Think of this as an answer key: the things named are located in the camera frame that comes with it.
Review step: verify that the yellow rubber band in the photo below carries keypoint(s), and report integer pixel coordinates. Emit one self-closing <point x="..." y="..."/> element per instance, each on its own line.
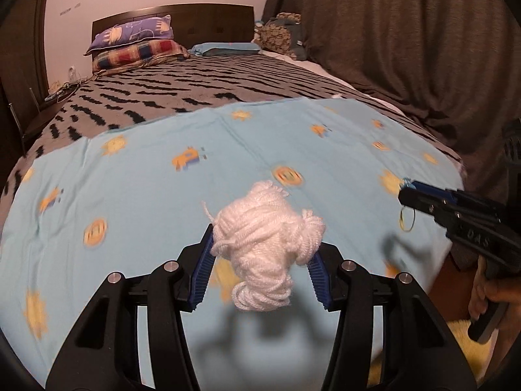
<point x="412" y="226"/>

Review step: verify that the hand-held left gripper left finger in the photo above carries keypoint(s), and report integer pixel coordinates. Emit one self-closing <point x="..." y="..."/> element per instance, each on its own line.
<point x="202" y="277"/>

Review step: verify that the purple printed pillow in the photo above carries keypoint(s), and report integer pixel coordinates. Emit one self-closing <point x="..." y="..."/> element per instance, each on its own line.
<point x="130" y="32"/>

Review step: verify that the light blue printed sheet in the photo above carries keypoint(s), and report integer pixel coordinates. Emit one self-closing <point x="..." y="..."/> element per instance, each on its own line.
<point x="142" y="195"/>

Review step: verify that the brown curtain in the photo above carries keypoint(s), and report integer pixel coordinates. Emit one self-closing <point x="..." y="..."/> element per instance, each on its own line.
<point x="407" y="49"/>

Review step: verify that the brown patterned bag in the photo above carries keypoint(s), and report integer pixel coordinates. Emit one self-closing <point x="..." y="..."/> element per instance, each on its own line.
<point x="279" y="34"/>

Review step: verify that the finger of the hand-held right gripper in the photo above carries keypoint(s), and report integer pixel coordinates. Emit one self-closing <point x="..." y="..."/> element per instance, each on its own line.
<point x="419" y="203"/>
<point x="431" y="191"/>

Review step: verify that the dark wooden headboard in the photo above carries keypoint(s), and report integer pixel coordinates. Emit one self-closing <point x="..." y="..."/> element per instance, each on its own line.
<point x="211" y="20"/>

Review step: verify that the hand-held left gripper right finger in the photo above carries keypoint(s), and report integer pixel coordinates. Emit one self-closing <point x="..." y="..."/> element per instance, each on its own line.
<point x="319" y="277"/>

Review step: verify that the red blue plaid pillow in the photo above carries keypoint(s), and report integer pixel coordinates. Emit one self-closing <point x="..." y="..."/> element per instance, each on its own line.
<point x="138" y="55"/>

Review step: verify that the grey black patterned blanket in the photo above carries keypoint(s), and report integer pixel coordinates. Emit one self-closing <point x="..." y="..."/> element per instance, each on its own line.
<point x="183" y="85"/>

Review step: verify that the dark bedside table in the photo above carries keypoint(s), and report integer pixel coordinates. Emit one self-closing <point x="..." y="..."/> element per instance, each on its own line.
<point x="42" y="118"/>

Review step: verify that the white yarn bundle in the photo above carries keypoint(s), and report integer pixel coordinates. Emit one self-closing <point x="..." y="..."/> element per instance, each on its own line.
<point x="260" y="244"/>

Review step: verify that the person's right hand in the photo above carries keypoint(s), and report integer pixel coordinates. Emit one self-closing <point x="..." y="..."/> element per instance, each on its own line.
<point x="498" y="289"/>

